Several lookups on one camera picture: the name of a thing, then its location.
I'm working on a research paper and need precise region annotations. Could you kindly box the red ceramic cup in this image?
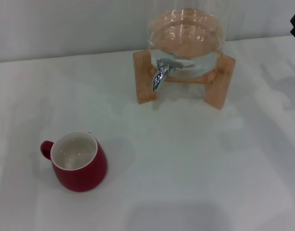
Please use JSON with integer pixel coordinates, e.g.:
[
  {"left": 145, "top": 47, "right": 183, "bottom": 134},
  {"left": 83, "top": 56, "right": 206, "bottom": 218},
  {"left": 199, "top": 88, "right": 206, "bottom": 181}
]
[{"left": 40, "top": 131, "right": 108, "bottom": 193}]

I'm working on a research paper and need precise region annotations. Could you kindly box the chrome faucet tap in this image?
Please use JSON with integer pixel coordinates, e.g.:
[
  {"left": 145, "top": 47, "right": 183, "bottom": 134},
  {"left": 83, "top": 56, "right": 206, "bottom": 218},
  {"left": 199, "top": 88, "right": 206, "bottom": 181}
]
[{"left": 151, "top": 57, "right": 184, "bottom": 92}]

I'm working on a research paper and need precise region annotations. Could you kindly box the glass water dispenser jar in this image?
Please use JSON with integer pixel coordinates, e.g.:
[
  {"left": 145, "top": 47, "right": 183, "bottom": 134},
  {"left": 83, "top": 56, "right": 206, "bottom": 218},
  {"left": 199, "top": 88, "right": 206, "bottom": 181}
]
[{"left": 146, "top": 0, "right": 227, "bottom": 79}]

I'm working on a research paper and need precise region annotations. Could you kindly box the wooden dispenser stand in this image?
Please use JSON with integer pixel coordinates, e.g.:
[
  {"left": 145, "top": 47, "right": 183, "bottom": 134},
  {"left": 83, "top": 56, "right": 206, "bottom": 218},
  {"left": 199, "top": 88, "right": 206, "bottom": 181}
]
[{"left": 132, "top": 49, "right": 236, "bottom": 111}]

